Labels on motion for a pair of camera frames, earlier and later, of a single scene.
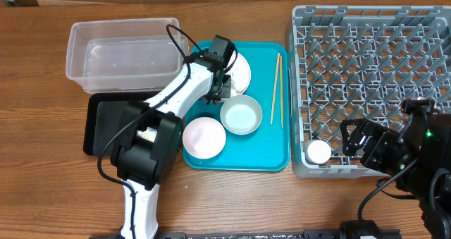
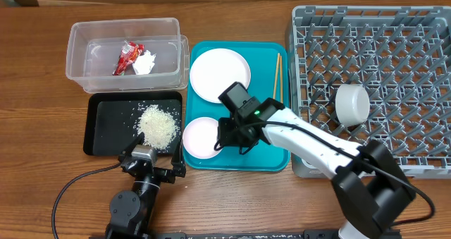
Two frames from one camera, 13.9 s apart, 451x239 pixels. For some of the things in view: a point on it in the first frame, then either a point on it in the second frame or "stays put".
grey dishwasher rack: (351, 62) stays put
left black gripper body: (220, 91) → (164, 174)
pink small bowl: (204, 137) stays put
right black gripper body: (384, 154) → (240, 135)
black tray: (104, 114) stays put
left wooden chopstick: (275, 86) stays put
